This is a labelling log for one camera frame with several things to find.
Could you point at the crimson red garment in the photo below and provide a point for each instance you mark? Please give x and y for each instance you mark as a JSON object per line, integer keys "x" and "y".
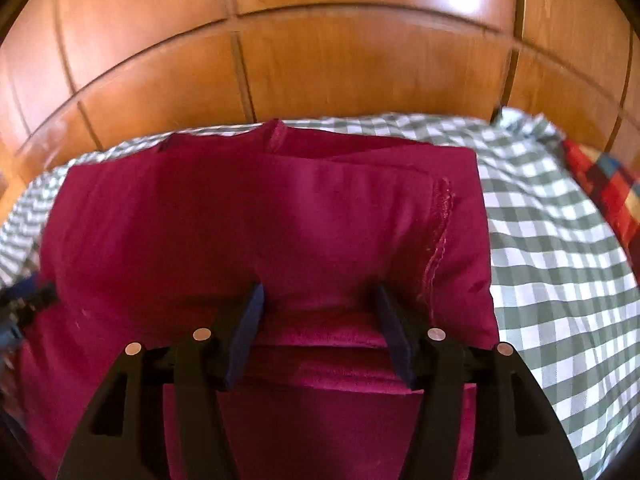
{"x": 260, "y": 240}

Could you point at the wooden panelled wardrobe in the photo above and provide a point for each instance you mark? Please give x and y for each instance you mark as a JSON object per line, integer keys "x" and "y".
{"x": 310, "y": 35}

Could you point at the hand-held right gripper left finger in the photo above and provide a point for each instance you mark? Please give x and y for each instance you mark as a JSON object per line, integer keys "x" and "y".
{"x": 245, "y": 332}

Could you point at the multicolour checkered pillow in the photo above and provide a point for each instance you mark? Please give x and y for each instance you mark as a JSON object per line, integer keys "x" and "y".
{"x": 612, "y": 190}

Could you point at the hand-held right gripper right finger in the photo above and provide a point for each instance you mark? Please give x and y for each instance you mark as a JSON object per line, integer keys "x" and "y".
{"x": 397, "y": 335}

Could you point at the green checkered bed sheet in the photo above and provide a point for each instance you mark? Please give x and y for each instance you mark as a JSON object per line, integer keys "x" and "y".
{"x": 550, "y": 260}

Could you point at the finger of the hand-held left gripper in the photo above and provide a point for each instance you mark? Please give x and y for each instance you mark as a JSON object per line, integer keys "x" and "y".
{"x": 42, "y": 296}

